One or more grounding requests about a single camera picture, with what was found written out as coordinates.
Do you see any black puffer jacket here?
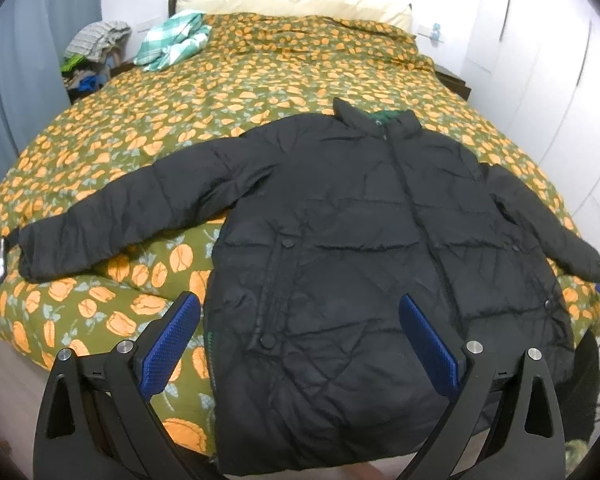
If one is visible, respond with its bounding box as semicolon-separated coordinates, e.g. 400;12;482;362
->
17;97;600;478

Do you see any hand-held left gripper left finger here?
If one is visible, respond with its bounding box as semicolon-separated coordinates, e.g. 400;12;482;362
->
32;291;216;480

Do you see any dark cloth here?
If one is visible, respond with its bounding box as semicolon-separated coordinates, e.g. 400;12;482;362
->
565;332;600;446

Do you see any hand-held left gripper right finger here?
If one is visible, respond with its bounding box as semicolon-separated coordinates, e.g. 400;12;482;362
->
397;294;566;480

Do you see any white wardrobe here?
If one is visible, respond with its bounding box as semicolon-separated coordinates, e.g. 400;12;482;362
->
462;0;600;261

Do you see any person's camouflage garment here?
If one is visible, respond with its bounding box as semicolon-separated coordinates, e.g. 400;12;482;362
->
564;439;590;480

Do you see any green checked cloth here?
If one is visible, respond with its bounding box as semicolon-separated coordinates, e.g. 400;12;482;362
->
132;10;212;72

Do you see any dark bedside table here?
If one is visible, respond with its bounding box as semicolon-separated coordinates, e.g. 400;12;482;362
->
435;65;473;101

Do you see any pile of mixed clothes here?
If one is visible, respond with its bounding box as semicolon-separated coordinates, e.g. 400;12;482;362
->
60;21;132;103

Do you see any cream pillow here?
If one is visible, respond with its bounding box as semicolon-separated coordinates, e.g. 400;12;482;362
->
175;0;413;33

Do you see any blue-grey curtain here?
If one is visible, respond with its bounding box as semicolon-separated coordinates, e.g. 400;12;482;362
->
0;0;103;191

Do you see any orange print green duvet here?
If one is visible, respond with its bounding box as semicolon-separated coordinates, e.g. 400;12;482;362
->
0;12;600;461

